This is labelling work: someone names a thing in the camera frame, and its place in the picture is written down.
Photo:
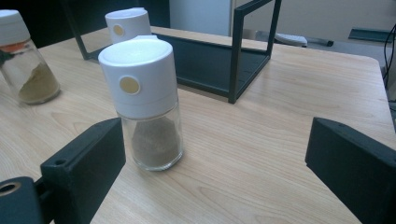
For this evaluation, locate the glass jar yellow powder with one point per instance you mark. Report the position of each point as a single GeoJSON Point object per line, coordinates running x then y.
{"type": "Point", "coordinates": [37, 84]}

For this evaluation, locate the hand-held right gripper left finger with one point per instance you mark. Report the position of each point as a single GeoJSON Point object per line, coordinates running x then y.
{"type": "Point", "coordinates": [84, 161]}

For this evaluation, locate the black pen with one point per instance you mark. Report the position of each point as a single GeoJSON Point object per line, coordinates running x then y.
{"type": "Point", "coordinates": [322, 41]}

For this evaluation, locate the glass jar orange-red powder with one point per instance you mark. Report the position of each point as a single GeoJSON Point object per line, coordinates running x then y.
{"type": "Point", "coordinates": [130, 21]}

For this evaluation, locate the white flat device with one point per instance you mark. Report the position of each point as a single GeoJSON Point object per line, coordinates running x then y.
{"type": "Point", "coordinates": [291, 39]}

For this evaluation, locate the black metal two-tier rack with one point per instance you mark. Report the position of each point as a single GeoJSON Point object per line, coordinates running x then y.
{"type": "Point", "coordinates": [205, 62]}

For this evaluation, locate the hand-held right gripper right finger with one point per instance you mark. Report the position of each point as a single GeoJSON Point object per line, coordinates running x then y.
{"type": "Point", "coordinates": [355, 168]}

